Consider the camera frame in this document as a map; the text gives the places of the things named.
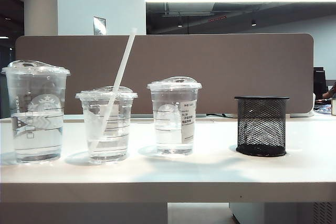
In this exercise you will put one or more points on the black mesh pen holder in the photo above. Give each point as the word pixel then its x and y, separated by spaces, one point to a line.
pixel 262 151

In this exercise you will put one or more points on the medium clear cup with label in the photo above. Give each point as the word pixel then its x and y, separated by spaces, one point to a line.
pixel 168 140

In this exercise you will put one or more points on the brown desk partition panel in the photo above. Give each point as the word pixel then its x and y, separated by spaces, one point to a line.
pixel 183 56

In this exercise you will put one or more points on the seated person in background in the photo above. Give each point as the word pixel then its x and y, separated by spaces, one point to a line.
pixel 331 91

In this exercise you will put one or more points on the large clear Starbucks cup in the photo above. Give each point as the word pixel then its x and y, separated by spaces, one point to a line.
pixel 36 132

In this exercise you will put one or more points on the white partition foot bracket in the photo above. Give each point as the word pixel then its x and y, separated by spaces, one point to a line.
pixel 302 114

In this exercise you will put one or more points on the silver wall sign plate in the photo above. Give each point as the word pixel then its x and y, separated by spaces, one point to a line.
pixel 99 26

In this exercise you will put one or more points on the small clear plastic cup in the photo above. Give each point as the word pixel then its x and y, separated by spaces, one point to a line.
pixel 115 145

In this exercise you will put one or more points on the white cabinet with vent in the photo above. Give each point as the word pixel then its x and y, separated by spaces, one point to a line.
pixel 262 214

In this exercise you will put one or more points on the white drinking straw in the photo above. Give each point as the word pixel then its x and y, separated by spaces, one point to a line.
pixel 123 61

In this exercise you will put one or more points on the yellowish box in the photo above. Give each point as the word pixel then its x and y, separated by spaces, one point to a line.
pixel 333 106

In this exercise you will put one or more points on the black computer monitor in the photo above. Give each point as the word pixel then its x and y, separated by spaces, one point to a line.
pixel 319 85

